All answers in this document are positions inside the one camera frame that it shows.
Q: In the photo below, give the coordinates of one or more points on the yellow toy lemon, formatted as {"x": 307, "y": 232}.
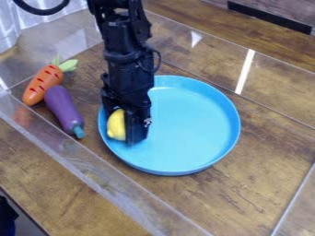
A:
{"x": 115, "y": 125}

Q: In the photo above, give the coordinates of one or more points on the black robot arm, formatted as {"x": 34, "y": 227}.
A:
{"x": 105, "y": 9}

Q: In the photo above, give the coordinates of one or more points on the clear acrylic enclosure wall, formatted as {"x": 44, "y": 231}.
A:
{"x": 80, "y": 192}

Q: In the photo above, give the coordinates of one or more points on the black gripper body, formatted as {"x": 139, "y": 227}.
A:
{"x": 129, "y": 59}

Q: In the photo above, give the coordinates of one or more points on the orange toy carrot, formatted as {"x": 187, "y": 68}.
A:
{"x": 48, "y": 77}

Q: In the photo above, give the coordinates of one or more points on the round blue tray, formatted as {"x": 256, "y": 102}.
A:
{"x": 193, "y": 132}

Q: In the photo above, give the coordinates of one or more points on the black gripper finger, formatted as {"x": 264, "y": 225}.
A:
{"x": 109, "y": 104}
{"x": 136, "y": 122}

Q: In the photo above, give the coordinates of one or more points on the purple toy eggplant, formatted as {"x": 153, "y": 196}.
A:
{"x": 58, "y": 102}

